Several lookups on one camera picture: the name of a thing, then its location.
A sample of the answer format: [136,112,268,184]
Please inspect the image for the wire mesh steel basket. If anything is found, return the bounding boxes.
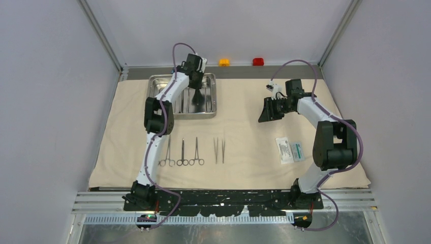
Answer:
[146,72,219,121]

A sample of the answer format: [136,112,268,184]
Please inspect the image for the left steel tray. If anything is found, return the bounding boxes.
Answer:
[146,75,183,115]

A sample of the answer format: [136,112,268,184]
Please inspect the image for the yellow button block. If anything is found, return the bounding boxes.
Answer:
[218,58,230,67]

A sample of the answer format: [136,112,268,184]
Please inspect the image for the long steel forceps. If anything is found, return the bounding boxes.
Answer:
[158,136,175,167]

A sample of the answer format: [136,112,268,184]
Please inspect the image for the right steel tray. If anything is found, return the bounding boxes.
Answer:
[175,75,213,114]

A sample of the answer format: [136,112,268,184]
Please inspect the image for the steel tweezers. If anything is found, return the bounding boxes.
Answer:
[213,137,219,164]
[222,139,226,164]

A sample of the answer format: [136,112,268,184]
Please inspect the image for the short steel scissors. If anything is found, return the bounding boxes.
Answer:
[176,138,189,166]

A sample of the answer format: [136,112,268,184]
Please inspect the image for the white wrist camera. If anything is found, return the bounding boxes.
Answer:
[266,80,283,100]
[199,57,207,73]

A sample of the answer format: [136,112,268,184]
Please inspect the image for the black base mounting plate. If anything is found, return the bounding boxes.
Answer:
[122,190,323,217]

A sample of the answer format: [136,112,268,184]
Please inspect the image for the steel tray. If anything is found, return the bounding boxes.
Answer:
[175,75,213,114]
[146,75,183,115]

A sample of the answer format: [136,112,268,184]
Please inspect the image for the green white packet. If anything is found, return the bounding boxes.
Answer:
[290,141,305,162]

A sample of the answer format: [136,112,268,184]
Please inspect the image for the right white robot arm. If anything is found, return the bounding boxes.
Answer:
[258,79,359,209]

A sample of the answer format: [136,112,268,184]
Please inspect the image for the white sterile pouch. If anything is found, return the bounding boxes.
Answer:
[275,137,294,164]

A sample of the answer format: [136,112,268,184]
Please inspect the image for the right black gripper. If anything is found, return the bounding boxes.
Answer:
[259,96,294,123]

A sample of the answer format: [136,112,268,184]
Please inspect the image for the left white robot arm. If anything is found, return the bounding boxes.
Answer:
[122,53,207,211]

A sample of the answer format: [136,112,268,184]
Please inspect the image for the red button block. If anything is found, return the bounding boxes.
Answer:
[252,57,265,66]

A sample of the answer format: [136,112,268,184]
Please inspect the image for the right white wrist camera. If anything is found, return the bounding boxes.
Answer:
[266,80,283,100]

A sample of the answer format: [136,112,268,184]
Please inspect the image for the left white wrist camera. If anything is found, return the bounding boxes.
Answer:
[199,57,207,73]

